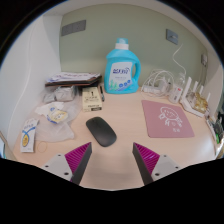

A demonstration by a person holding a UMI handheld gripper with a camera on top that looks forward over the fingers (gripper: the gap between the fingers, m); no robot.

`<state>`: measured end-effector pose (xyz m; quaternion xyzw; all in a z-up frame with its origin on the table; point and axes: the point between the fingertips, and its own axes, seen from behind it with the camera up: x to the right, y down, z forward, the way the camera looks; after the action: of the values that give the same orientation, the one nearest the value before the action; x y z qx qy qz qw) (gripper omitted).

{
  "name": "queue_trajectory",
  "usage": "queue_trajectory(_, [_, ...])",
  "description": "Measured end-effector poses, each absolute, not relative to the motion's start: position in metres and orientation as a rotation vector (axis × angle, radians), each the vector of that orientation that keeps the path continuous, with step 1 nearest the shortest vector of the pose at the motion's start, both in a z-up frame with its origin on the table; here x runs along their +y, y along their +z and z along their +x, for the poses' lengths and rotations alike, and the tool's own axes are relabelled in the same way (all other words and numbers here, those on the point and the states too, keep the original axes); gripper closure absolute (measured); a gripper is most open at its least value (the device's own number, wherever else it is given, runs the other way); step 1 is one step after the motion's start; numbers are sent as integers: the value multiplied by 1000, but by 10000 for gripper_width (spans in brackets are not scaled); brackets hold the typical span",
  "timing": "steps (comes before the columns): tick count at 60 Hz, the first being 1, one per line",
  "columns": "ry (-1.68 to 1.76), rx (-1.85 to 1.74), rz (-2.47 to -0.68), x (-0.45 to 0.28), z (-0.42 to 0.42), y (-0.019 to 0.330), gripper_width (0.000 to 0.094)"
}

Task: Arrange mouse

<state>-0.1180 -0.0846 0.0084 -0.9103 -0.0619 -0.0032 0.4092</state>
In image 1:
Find stack of papers and books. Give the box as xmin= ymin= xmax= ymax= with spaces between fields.
xmin=44 ymin=71 xmax=103 ymax=89

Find side wall socket with plugs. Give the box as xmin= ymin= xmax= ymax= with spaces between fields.
xmin=200 ymin=53 xmax=209 ymax=66

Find long grey wall plate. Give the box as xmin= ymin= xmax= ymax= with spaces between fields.
xmin=60 ymin=19 xmax=87 ymax=37

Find grey wall socket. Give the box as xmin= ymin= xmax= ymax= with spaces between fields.
xmin=165 ymin=28 xmax=179 ymax=45

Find small yellow box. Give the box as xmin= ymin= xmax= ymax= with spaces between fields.
xmin=81 ymin=86 xmax=104 ymax=113

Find white remote control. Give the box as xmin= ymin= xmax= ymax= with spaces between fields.
xmin=205 ymin=117 xmax=218 ymax=141

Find white power strip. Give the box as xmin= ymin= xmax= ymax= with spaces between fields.
xmin=141 ymin=83 xmax=171 ymax=97

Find golden snack bag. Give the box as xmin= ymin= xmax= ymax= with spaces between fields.
xmin=188 ymin=92 xmax=210 ymax=114

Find small yellow packet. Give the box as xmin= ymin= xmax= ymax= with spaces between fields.
xmin=46 ymin=108 xmax=69 ymax=125

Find blue detergent bottle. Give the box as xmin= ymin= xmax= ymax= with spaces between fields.
xmin=103 ymin=37 xmax=142 ymax=95

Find white router with antennas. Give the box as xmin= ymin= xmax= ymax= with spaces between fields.
xmin=179 ymin=76 xmax=213 ymax=118

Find clear plastic bag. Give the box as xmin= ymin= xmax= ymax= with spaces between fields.
xmin=34 ymin=96 xmax=83 ymax=143

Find black pen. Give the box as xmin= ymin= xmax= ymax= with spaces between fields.
xmin=98 ymin=84 xmax=106 ymax=103

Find black pouch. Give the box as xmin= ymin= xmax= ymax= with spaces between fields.
xmin=214 ymin=113 xmax=224 ymax=143

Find pink mouse pad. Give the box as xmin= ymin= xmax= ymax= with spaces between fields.
xmin=141 ymin=99 xmax=196 ymax=139

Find black computer mouse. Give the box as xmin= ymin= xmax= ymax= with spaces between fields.
xmin=85 ymin=116 xmax=118 ymax=148

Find grey foil packets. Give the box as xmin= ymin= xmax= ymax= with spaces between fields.
xmin=42 ymin=85 xmax=78 ymax=104

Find white coiled cables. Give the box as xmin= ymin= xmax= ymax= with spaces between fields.
xmin=143 ymin=68 xmax=175 ymax=98

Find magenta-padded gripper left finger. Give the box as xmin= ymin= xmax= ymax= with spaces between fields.
xmin=41 ymin=142 xmax=93 ymax=186

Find white cable to wall socket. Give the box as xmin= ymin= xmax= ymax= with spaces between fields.
xmin=171 ymin=43 xmax=188 ymax=80

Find blue and yellow card packet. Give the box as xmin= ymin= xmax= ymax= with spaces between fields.
xmin=19 ymin=117 xmax=40 ymax=154

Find rubber band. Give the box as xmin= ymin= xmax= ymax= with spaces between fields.
xmin=36 ymin=140 xmax=50 ymax=154

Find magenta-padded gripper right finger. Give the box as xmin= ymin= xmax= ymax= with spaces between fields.
xmin=132 ymin=142 xmax=183 ymax=186

